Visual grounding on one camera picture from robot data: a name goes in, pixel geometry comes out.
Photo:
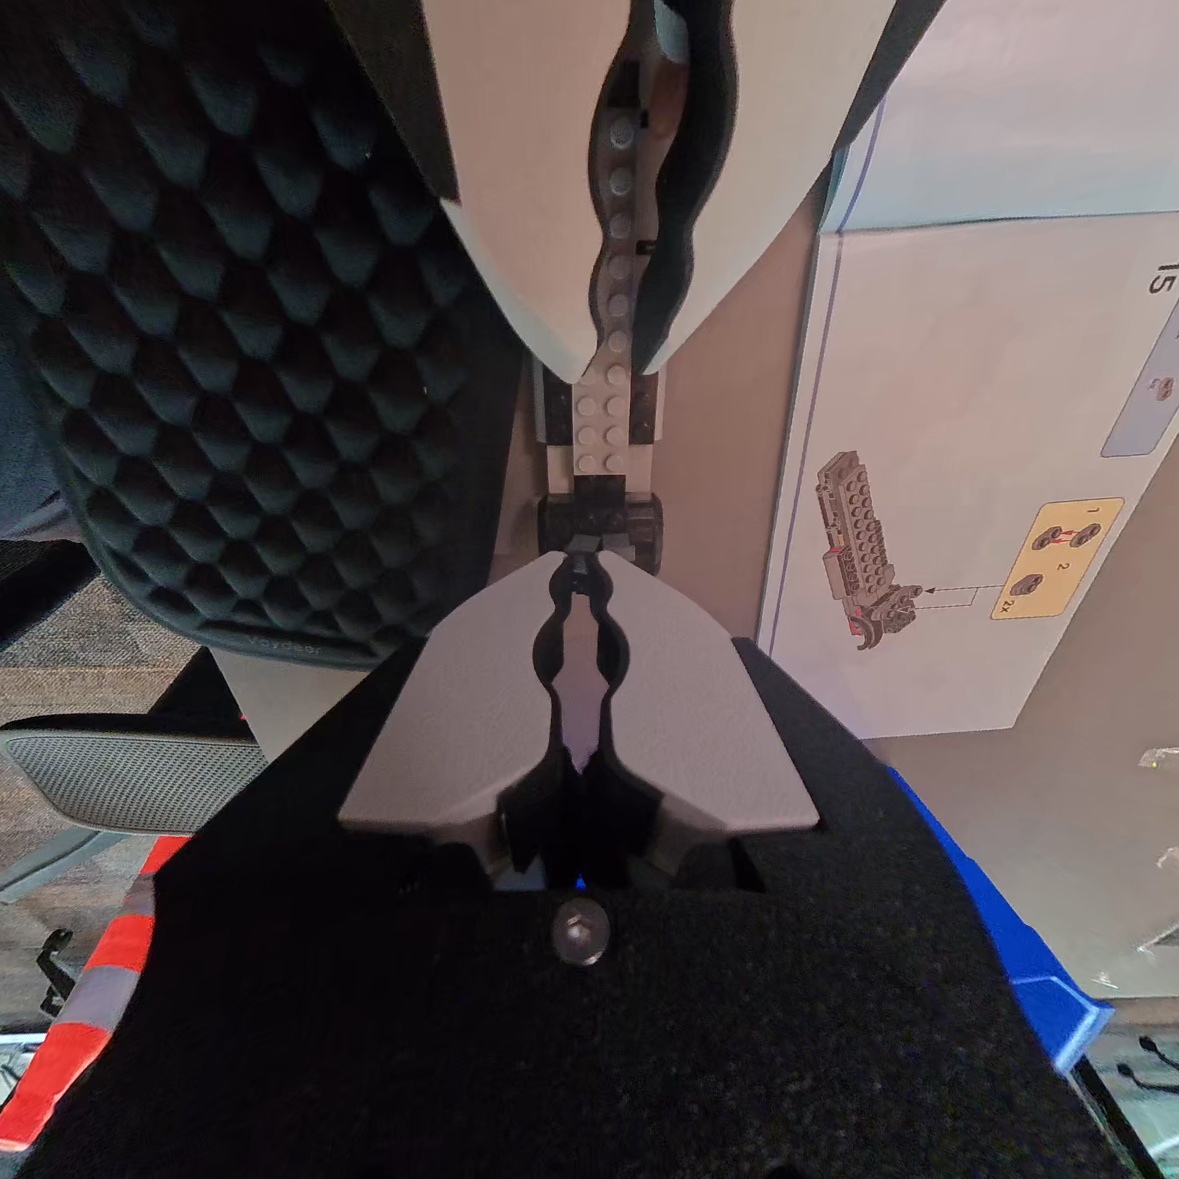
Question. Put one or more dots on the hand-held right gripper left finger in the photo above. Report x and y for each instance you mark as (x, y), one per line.
(442, 728)

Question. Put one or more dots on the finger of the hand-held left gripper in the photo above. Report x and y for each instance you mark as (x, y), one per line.
(525, 167)
(774, 120)

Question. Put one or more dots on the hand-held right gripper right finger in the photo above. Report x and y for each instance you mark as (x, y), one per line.
(709, 728)

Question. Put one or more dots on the grey and black lego vehicle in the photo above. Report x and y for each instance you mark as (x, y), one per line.
(599, 433)

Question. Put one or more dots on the lego instruction booklet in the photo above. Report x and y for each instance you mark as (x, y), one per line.
(940, 369)

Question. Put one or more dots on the blue plastic bin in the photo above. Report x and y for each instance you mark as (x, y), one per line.
(1022, 958)

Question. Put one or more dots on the grey mesh office chair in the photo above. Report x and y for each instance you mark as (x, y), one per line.
(138, 779)

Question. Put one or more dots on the black honeycomb seat cushion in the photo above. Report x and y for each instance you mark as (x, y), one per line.
(231, 322)

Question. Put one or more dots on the orange safety vest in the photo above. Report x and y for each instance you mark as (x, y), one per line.
(56, 1060)

